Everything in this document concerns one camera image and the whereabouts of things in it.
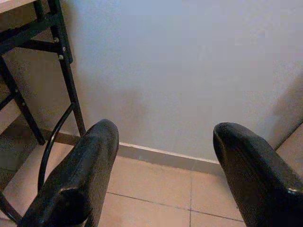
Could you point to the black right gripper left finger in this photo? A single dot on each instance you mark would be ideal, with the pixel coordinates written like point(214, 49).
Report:
point(78, 177)

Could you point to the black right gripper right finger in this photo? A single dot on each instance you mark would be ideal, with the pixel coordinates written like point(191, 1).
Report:
point(258, 179)

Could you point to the black curved metal tube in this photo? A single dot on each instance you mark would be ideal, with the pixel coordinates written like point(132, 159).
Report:
point(40, 170)

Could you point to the grey baseboard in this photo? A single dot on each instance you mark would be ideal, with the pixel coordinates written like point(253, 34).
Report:
point(165, 157)

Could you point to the wooden table with black frame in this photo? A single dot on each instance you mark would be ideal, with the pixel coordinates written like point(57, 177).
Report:
point(67, 71)

